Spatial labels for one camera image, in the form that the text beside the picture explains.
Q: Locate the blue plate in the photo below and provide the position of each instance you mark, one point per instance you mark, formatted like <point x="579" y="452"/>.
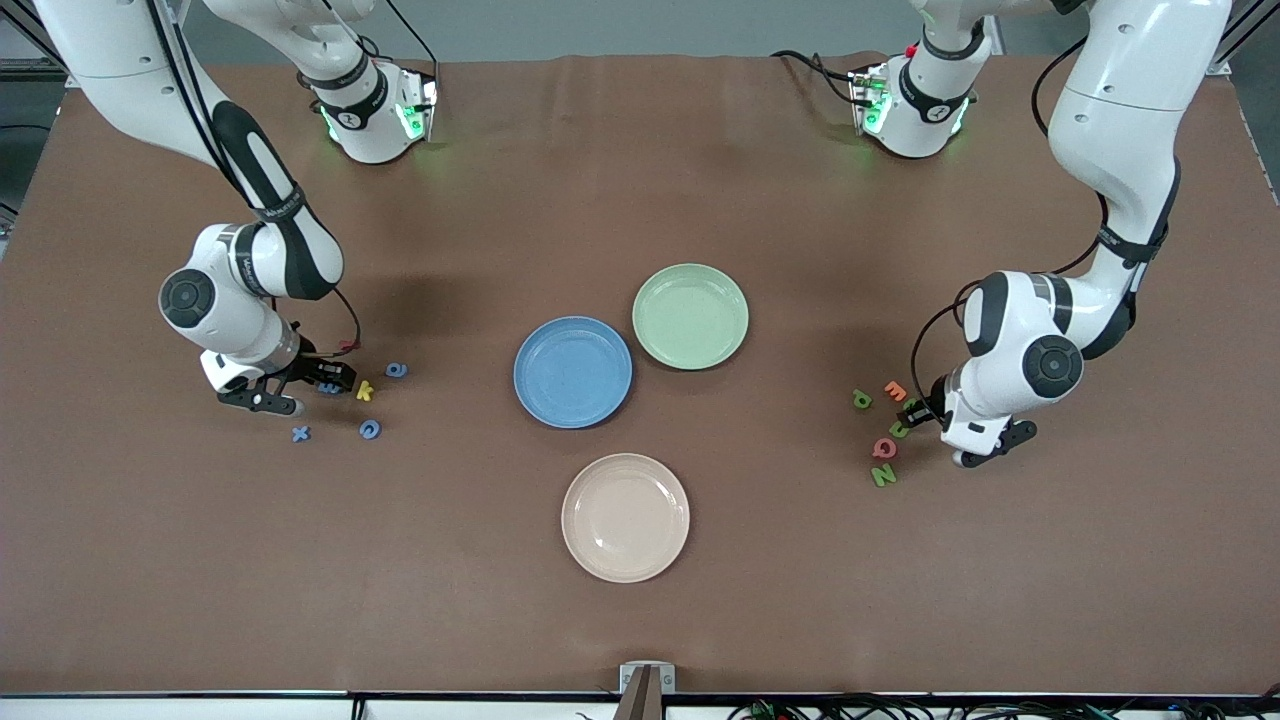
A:
<point x="572" y="372"/>

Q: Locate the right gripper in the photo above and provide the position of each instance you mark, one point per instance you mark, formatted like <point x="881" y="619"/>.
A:
<point x="318" y="371"/>

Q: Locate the white table edge rail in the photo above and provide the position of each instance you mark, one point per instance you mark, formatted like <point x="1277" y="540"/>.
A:
<point x="150" y="712"/>

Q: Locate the green letter u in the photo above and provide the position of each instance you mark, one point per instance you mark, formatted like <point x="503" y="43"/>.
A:
<point x="897" y="433"/>

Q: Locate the yellow letter k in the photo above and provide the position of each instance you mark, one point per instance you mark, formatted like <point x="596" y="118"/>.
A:
<point x="364" y="391"/>

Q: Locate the green plate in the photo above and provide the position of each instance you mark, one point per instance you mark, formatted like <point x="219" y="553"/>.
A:
<point x="690" y="316"/>

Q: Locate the grey tapered post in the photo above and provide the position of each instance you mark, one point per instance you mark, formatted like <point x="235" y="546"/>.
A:
<point x="640" y="702"/>

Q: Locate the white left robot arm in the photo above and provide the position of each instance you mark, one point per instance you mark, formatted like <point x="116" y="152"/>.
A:
<point x="1130" y="120"/>

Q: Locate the blue letter c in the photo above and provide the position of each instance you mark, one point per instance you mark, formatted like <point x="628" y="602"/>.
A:
<point x="362" y="429"/>

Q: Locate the pink letter Q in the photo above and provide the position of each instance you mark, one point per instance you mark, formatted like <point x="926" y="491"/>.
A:
<point x="876" y="448"/>

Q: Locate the green letter N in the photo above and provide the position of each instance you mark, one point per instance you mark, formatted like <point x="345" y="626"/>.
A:
<point x="883" y="476"/>

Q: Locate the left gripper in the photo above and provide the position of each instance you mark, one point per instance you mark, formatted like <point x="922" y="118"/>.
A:
<point x="933" y="398"/>

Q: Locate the aluminium frame profile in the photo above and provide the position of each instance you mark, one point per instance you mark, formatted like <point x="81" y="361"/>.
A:
<point x="25" y="68"/>
<point x="1222" y="62"/>

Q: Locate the silver clamp bracket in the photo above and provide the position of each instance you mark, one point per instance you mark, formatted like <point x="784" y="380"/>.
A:
<point x="628" y="675"/>

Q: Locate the beige plate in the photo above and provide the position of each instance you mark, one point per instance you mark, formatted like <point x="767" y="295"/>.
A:
<point x="625" y="518"/>

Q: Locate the brown table cover sheet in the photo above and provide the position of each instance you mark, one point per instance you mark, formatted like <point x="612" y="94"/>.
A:
<point x="200" y="560"/>

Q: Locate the orange letter E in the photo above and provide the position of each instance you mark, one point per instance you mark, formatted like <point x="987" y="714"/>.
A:
<point x="893" y="389"/>

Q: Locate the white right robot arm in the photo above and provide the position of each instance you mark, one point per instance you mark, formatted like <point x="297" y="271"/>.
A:
<point x="110" y="60"/>

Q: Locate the green letter P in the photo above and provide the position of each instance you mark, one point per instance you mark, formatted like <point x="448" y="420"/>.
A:
<point x="856" y="397"/>

